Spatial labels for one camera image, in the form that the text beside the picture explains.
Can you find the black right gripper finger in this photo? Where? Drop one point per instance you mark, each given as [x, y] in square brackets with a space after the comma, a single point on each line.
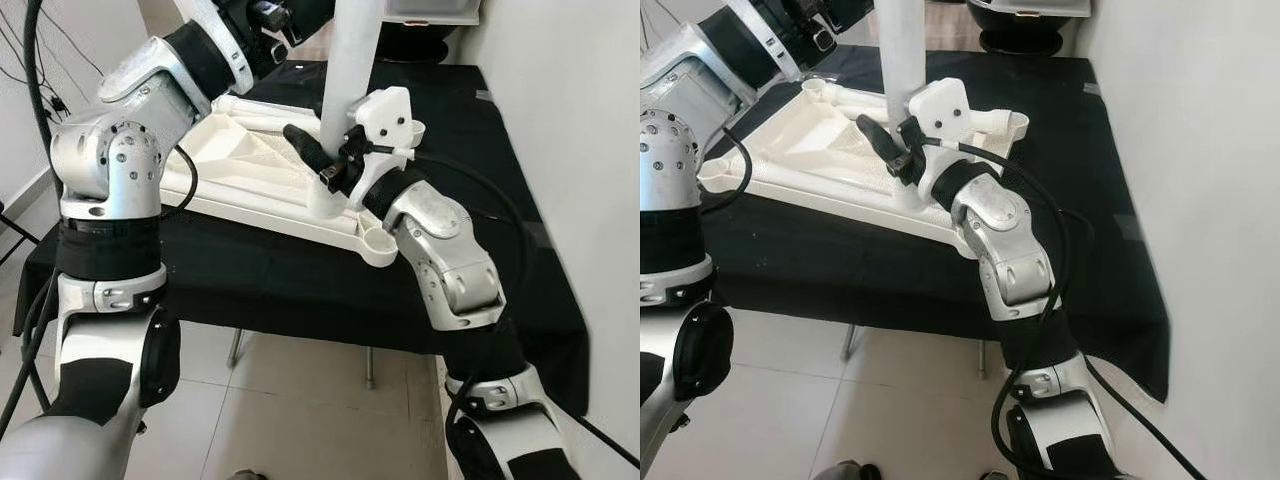
[880, 140]
[308, 148]

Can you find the white plastic table leg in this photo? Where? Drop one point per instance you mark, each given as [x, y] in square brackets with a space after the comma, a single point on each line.
[865, 98]
[900, 60]
[345, 80]
[270, 108]

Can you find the beige woven rug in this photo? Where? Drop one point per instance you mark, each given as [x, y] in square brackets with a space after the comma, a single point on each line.
[310, 55]
[950, 25]

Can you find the black tablecloth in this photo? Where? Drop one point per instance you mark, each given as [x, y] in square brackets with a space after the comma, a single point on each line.
[850, 260]
[250, 270]

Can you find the black round basin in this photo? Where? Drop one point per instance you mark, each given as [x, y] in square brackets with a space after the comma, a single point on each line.
[1030, 25]
[420, 42]

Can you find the clear plastic storage drawer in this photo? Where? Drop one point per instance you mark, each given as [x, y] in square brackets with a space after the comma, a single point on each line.
[430, 10]

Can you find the short clear tape strip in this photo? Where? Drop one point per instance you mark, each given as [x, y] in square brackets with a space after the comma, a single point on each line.
[1094, 88]
[535, 235]
[483, 95]
[1130, 228]

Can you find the grey black robot left foot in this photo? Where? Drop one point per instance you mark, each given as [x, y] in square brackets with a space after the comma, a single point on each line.
[855, 472]
[248, 475]

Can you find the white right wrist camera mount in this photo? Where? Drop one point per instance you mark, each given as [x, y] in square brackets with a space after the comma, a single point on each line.
[945, 105]
[385, 115]

